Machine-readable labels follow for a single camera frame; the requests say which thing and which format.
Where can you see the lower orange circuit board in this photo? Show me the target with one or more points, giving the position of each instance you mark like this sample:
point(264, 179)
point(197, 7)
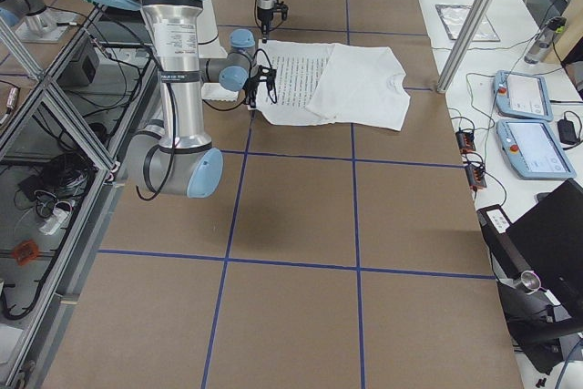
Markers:
point(475, 175)

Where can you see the white long-sleeve printed shirt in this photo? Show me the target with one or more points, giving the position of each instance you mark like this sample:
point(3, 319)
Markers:
point(318, 84)

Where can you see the white power strip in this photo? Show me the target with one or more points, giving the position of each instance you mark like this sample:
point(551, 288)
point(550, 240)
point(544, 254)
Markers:
point(57, 218)

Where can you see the aluminium frame rail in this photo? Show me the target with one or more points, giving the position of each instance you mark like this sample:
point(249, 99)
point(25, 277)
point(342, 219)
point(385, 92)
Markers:
point(64, 144)

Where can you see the upper orange circuit board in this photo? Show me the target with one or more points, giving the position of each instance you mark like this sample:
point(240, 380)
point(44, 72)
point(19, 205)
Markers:
point(465, 141)

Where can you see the aluminium vertical post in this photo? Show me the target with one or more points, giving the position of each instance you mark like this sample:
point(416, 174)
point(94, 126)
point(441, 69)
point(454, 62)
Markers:
point(453, 62)

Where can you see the upper blue teach pendant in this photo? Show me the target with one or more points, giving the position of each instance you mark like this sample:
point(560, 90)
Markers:
point(519, 95)

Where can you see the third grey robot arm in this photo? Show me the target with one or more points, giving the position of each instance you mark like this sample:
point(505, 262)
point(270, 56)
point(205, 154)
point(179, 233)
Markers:
point(34, 22)

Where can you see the lower blue teach pendant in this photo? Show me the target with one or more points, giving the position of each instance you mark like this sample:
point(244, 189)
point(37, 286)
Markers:
point(532, 150)

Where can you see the black power adapter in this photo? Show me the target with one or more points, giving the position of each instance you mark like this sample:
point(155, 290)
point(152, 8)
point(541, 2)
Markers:
point(566, 131)

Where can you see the orange circuit board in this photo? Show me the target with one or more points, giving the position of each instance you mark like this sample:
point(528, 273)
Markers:
point(475, 175)
point(465, 141)

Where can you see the blue teach pendant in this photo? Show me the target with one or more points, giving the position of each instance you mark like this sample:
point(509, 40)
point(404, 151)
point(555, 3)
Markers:
point(532, 150)
point(519, 95)

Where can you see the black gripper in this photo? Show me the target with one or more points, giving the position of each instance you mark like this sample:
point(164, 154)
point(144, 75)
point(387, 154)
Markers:
point(251, 87)
point(264, 15)

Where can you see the black laptop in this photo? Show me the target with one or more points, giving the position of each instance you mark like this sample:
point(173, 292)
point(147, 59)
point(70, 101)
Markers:
point(546, 324)

